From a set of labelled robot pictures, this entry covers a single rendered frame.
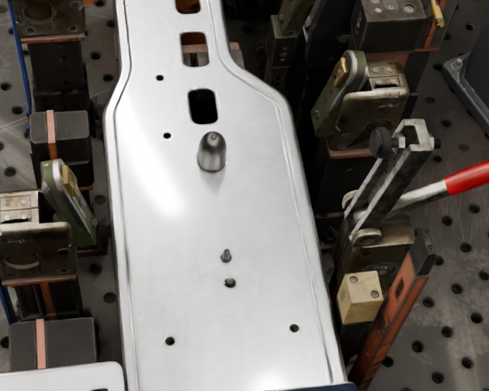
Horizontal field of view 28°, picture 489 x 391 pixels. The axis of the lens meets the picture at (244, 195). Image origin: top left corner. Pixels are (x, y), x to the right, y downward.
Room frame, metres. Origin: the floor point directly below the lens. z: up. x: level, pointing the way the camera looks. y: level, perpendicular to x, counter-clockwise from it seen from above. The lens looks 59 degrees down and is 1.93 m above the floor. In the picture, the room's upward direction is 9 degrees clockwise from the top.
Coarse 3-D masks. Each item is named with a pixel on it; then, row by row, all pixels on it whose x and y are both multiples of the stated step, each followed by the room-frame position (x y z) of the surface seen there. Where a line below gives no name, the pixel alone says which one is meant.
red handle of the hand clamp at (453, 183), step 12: (468, 168) 0.55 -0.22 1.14; (480, 168) 0.54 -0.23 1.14; (444, 180) 0.54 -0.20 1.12; (456, 180) 0.54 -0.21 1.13; (468, 180) 0.53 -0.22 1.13; (480, 180) 0.53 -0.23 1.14; (408, 192) 0.53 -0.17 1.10; (420, 192) 0.53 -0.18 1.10; (432, 192) 0.53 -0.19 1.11; (444, 192) 0.53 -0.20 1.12; (456, 192) 0.53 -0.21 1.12; (396, 204) 0.52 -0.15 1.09; (408, 204) 0.52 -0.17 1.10; (420, 204) 0.52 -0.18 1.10; (360, 216) 0.51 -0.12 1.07
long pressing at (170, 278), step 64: (128, 0) 0.82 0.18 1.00; (128, 64) 0.72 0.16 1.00; (128, 128) 0.62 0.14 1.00; (192, 128) 0.64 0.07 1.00; (256, 128) 0.65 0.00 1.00; (128, 192) 0.54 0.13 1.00; (192, 192) 0.55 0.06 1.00; (256, 192) 0.56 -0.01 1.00; (128, 256) 0.46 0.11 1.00; (192, 256) 0.47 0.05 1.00; (256, 256) 0.48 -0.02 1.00; (320, 256) 0.49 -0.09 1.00; (128, 320) 0.39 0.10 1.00; (192, 320) 0.40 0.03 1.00; (256, 320) 0.41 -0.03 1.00; (320, 320) 0.42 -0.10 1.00; (128, 384) 0.32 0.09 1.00; (192, 384) 0.33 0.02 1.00; (256, 384) 0.34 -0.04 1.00
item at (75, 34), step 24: (24, 0) 0.79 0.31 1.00; (48, 0) 0.80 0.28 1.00; (72, 0) 0.80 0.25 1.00; (24, 24) 0.79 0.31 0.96; (48, 24) 0.79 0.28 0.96; (72, 24) 0.80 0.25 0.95; (48, 48) 0.80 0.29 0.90; (72, 48) 0.81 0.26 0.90; (24, 72) 0.79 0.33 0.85; (48, 72) 0.80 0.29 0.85; (72, 72) 0.80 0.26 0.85; (48, 96) 0.79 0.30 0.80; (72, 96) 0.80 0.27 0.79; (96, 96) 0.88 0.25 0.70
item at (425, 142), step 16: (384, 128) 0.52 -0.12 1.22; (400, 128) 0.53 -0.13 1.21; (416, 128) 0.53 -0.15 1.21; (384, 144) 0.50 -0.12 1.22; (400, 144) 0.51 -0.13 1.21; (416, 144) 0.51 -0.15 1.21; (432, 144) 0.52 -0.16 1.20; (384, 160) 0.53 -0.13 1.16; (400, 160) 0.51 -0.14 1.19; (416, 160) 0.50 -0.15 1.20; (368, 176) 0.53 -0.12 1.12; (384, 176) 0.52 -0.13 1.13; (400, 176) 0.50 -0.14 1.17; (368, 192) 0.53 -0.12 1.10; (384, 192) 0.50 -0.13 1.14; (400, 192) 0.50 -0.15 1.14; (352, 208) 0.52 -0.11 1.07; (368, 208) 0.50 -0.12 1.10; (384, 208) 0.50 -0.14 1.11; (368, 224) 0.50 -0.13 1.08
